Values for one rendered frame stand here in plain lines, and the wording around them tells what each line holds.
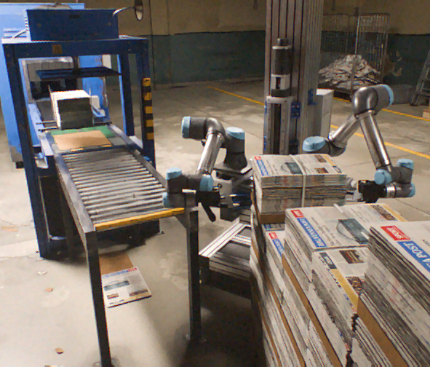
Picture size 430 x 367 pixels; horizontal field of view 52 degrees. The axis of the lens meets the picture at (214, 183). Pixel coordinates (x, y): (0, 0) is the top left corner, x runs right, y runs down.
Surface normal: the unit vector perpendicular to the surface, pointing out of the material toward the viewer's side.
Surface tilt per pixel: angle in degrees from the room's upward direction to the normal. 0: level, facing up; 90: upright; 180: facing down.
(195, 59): 90
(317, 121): 90
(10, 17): 90
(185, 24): 90
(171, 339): 0
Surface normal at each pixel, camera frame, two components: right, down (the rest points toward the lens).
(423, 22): -0.91, 0.16
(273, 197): 0.04, 0.36
